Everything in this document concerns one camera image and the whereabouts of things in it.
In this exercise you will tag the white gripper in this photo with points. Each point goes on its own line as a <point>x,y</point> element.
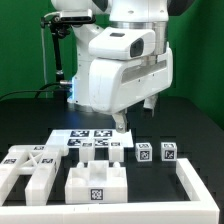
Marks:
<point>115,85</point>

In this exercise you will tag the white chair seat part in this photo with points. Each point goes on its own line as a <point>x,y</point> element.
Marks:
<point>98,182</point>

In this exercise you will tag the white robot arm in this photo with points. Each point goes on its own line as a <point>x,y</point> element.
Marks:
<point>125,14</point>

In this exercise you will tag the white tagged cube left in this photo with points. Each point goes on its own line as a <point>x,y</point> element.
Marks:
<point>143,152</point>

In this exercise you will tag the white tagged cube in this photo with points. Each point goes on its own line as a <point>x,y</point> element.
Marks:
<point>168,151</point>
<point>143,152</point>

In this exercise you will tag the white tagged cube right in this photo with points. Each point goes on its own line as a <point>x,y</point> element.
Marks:
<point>168,151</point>

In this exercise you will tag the white U-shaped fence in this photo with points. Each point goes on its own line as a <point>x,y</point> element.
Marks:
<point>200,209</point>

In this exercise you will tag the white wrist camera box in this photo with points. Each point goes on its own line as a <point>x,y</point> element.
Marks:
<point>123,44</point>

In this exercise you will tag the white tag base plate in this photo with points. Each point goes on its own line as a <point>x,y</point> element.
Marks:
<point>73,137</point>

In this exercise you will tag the white chair back frame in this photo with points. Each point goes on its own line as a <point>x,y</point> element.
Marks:
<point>41,162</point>

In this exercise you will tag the grey mounted camera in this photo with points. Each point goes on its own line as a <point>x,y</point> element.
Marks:
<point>83,16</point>

